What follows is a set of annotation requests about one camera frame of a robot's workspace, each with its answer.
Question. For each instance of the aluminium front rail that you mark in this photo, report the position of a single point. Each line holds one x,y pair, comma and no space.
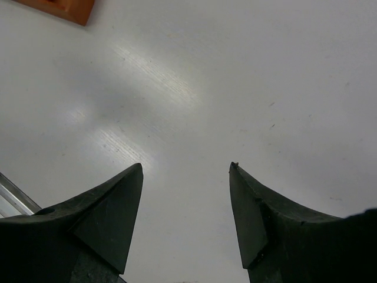
14,201

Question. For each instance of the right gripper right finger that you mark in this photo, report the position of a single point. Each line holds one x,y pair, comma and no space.
283,241

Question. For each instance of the orange compartment tray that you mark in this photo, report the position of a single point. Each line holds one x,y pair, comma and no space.
76,11

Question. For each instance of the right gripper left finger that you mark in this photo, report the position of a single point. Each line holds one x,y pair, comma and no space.
84,239

